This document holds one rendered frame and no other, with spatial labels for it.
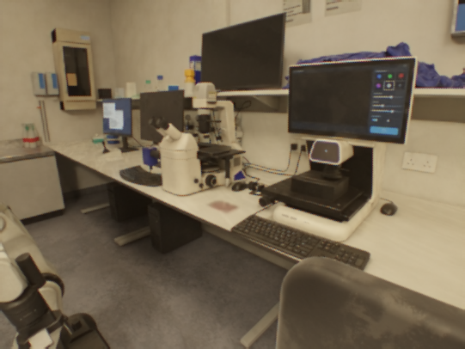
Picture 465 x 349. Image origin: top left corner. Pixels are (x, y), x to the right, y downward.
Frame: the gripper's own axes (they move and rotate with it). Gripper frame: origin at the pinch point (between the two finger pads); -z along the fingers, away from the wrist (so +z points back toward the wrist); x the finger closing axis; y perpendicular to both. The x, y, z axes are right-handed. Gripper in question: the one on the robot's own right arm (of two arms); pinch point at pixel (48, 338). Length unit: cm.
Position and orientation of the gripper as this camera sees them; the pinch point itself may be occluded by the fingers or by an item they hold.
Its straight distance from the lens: 95.4
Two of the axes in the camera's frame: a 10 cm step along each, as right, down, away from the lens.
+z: -1.3, -9.0, -4.0
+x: 6.6, -3.9, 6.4
